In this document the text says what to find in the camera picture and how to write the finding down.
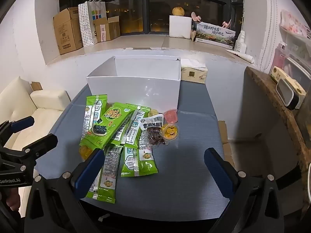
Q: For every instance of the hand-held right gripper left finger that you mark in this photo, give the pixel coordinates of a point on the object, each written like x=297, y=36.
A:
x=89, y=173

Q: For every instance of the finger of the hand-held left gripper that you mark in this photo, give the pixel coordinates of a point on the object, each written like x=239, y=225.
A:
x=22, y=124
x=41, y=144

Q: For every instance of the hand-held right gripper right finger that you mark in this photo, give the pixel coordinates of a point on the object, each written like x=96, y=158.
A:
x=216, y=173

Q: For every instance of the green seaweed snack packet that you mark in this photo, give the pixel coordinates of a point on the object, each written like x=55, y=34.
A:
x=110, y=126
x=93, y=115
x=107, y=174
x=138, y=161
x=128, y=129

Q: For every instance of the yellow jelly cup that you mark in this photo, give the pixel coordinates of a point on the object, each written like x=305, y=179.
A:
x=154, y=112
x=85, y=151

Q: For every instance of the orange jelly cup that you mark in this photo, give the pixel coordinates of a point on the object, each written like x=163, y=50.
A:
x=170, y=131

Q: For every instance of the pink jelly cup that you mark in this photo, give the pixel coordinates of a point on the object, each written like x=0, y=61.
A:
x=170, y=116

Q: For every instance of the clear meat snack packet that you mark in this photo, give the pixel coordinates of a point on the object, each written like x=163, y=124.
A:
x=151, y=131

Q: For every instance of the white cardboard box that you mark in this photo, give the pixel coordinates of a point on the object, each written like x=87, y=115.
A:
x=136, y=89

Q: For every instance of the cream leather sofa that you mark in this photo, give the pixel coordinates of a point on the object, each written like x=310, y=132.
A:
x=29, y=111

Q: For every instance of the flat brown cardboard piece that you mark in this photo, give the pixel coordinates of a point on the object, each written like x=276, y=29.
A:
x=224, y=136
x=36, y=87

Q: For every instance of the blue grey tablecloth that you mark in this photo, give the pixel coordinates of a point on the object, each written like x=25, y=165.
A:
x=175, y=179

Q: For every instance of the round wooden board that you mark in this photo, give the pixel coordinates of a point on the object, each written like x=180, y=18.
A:
x=279, y=102

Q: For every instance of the yellow tissue pack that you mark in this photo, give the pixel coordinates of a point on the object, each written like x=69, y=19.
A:
x=193, y=74

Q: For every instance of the large brown cardboard box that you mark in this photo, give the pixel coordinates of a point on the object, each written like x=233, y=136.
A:
x=66, y=30

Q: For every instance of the white perforated board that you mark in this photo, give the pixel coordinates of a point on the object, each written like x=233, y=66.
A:
x=85, y=26

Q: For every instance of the rolled white paper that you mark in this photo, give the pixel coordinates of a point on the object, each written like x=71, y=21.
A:
x=241, y=55

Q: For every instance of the small open cardboard box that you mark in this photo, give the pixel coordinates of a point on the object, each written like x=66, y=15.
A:
x=107, y=29

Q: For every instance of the white plastic bottle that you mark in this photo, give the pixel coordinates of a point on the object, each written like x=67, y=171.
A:
x=240, y=42

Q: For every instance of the white paper shopping bag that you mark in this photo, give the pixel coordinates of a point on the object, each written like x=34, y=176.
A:
x=98, y=12

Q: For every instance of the printed landscape gift box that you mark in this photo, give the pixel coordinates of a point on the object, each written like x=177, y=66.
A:
x=215, y=35

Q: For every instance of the clear plastic storage drawers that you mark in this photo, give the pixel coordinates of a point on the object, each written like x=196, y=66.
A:
x=295, y=46

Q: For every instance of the white foam box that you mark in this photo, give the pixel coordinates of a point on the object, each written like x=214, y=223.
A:
x=179, y=26

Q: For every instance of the pink flamingo toy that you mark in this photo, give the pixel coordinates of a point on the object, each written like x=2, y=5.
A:
x=196, y=17

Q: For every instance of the yellow pomelo fruit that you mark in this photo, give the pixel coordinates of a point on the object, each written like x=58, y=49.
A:
x=178, y=10

